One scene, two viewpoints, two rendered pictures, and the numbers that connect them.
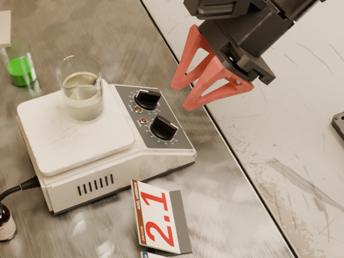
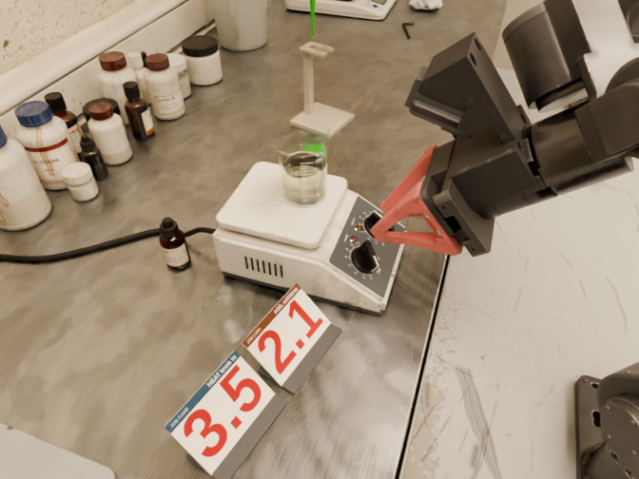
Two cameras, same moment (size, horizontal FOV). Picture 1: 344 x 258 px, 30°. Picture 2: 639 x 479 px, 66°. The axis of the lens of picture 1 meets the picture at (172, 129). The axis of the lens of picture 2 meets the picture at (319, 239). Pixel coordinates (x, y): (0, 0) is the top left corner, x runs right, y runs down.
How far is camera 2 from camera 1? 0.38 m
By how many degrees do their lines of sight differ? 28
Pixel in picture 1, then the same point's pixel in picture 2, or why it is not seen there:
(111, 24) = not seen: hidden behind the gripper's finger
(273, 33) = (507, 185)
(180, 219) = (314, 354)
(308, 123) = (545, 363)
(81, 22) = (401, 149)
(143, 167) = (318, 280)
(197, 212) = (338, 361)
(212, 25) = (447, 149)
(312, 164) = (509, 408)
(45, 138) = (248, 196)
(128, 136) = (313, 237)
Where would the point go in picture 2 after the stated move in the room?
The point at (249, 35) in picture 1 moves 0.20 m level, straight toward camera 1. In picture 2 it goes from (468, 169) to (233, 311)
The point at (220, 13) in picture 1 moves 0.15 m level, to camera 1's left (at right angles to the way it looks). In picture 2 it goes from (441, 118) to (287, 60)
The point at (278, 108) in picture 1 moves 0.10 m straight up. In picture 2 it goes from (522, 326) to (552, 262)
